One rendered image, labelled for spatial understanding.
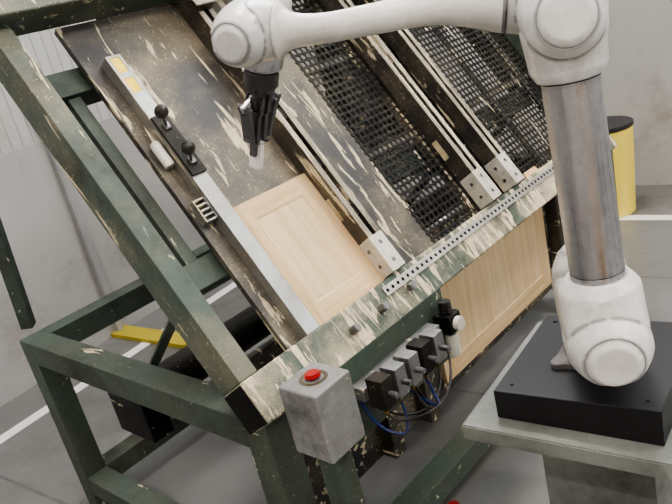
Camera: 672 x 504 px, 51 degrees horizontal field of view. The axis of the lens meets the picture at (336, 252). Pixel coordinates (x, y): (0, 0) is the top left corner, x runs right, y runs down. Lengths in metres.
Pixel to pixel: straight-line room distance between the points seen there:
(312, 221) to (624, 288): 1.01
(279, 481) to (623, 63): 3.96
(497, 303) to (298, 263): 1.23
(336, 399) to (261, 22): 0.81
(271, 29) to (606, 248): 0.71
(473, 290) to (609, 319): 1.51
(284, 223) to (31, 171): 2.65
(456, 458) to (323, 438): 0.98
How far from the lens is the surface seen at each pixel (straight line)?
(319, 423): 1.59
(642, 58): 5.14
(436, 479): 2.46
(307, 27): 1.33
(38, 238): 4.50
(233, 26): 1.29
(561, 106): 1.28
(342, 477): 1.73
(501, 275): 3.03
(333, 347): 1.90
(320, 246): 2.07
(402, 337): 2.08
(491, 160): 2.70
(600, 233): 1.35
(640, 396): 1.58
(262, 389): 1.76
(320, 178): 2.14
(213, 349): 1.76
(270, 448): 1.81
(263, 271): 1.91
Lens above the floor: 1.72
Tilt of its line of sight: 20 degrees down
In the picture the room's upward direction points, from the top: 14 degrees counter-clockwise
